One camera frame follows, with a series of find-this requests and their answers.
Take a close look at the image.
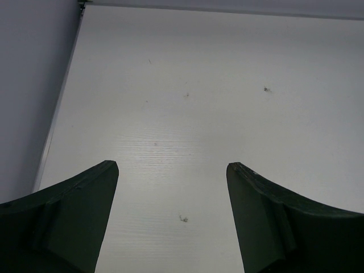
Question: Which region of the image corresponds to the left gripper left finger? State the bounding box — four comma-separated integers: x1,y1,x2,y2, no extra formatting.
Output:
1,160,119,272

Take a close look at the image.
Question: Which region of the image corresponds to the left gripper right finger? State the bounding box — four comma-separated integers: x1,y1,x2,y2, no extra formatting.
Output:
226,162,363,272

